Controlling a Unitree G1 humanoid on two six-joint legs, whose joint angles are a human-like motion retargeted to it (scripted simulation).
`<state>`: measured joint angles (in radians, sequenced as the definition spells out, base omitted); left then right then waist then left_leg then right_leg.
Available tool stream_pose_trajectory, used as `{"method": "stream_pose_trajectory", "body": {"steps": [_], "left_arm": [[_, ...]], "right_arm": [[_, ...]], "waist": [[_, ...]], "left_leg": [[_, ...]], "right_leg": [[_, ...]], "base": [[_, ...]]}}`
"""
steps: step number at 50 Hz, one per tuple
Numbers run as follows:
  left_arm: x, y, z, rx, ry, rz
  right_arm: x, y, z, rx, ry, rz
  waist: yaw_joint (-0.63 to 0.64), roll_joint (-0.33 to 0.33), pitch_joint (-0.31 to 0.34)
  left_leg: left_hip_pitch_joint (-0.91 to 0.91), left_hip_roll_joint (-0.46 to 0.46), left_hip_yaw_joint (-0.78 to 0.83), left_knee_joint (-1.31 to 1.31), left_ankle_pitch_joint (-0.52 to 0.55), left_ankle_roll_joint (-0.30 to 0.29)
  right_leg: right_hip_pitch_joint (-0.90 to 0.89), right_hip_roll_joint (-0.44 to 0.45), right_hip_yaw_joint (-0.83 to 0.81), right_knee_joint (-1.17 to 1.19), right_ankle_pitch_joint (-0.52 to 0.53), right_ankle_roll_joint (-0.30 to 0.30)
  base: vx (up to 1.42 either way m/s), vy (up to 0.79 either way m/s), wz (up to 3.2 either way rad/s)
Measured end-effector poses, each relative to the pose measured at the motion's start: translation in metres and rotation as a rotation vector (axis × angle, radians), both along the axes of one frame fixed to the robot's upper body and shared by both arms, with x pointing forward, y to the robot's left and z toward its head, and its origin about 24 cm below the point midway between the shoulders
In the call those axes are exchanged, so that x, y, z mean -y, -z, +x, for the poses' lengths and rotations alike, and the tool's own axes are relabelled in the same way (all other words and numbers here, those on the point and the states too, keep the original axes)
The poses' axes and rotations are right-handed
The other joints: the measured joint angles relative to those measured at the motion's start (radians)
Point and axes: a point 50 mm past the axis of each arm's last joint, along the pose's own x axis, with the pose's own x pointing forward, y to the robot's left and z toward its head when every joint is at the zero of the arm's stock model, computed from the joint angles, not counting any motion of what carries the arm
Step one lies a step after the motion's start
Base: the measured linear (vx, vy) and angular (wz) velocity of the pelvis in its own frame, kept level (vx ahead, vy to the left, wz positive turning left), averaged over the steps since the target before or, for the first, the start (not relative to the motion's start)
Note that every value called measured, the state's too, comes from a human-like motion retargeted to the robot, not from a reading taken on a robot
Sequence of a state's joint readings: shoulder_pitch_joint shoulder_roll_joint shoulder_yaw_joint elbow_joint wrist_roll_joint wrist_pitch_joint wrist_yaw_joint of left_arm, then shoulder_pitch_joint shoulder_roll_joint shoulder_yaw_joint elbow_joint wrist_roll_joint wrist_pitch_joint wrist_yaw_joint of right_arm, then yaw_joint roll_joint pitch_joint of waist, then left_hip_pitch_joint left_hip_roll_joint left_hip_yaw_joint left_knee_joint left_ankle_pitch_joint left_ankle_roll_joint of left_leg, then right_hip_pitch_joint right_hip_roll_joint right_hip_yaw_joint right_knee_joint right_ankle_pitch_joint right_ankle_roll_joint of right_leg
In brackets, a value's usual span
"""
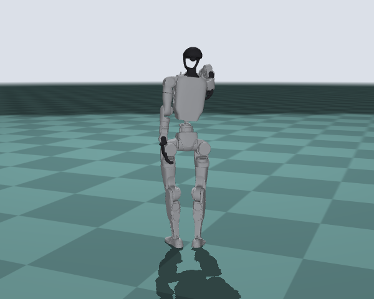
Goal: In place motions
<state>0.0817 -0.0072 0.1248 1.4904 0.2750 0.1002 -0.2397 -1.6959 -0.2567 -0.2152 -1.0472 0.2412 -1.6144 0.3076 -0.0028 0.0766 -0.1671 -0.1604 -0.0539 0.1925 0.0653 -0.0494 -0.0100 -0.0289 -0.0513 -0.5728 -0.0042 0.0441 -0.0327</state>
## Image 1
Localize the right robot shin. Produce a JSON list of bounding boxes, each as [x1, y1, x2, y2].
[[193, 188, 206, 240]]

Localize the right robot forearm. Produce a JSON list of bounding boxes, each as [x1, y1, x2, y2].
[[199, 64, 215, 78]]

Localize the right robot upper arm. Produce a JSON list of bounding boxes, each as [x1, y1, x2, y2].
[[197, 73, 215, 91]]

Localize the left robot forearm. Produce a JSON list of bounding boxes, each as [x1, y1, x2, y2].
[[158, 106, 170, 143]]

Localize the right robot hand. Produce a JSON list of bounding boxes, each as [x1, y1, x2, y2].
[[205, 71, 214, 100]]

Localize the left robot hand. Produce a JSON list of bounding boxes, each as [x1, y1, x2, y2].
[[159, 136, 173, 164]]

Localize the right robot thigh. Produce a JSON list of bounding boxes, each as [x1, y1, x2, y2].
[[191, 139, 211, 201]]

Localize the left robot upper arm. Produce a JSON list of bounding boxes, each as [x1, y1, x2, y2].
[[162, 76, 178, 116]]

